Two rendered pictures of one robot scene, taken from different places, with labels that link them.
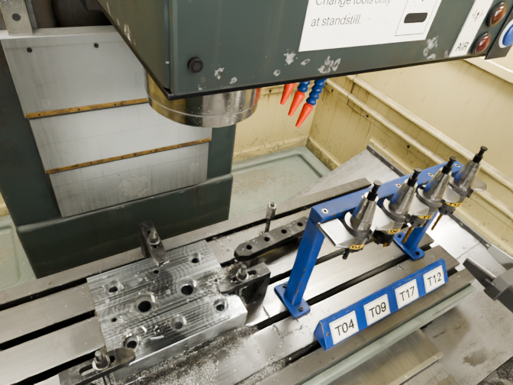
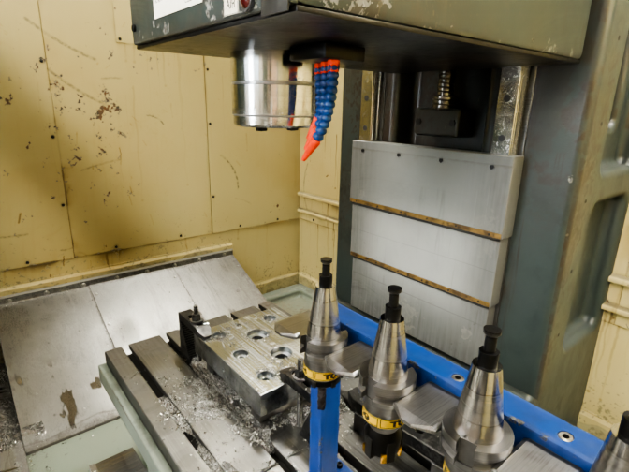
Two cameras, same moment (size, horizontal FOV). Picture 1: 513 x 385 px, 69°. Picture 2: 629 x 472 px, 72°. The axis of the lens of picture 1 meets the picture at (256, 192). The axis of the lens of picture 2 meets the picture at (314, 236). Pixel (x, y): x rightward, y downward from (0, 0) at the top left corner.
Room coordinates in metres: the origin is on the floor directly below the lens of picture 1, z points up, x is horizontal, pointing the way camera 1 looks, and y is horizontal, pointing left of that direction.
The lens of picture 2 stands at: (0.51, -0.72, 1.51)
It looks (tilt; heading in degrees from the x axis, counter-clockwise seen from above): 17 degrees down; 87
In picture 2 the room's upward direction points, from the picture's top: 1 degrees clockwise
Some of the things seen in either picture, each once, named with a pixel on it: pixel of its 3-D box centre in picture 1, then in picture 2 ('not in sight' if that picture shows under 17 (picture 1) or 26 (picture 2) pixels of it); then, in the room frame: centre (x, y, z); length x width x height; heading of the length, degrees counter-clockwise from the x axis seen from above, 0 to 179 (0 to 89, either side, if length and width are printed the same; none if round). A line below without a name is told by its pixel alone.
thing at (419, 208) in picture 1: (413, 205); (427, 407); (0.65, -0.35, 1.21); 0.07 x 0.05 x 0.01; 36
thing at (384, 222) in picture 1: (377, 218); (353, 361); (0.58, -0.26, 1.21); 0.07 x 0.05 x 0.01; 36
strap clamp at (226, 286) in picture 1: (243, 284); (301, 394); (0.53, -0.01, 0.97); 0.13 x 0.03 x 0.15; 126
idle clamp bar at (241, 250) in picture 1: (273, 242); (404, 435); (0.72, -0.07, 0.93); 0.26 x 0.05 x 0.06; 131
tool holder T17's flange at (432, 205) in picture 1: (429, 198); (475, 438); (0.68, -0.39, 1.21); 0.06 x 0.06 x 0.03
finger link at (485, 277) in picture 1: (476, 272); not in sight; (0.51, -0.46, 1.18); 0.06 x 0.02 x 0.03; 36
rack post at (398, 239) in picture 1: (427, 213); not in sight; (0.82, -0.49, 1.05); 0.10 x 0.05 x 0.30; 36
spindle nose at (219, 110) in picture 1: (204, 58); (277, 91); (0.48, 0.10, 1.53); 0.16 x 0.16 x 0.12
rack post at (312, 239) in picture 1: (304, 264); (325, 407); (0.56, -0.14, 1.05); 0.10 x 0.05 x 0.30; 36
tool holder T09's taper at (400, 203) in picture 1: (404, 195); (389, 346); (0.61, -0.30, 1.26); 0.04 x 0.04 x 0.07
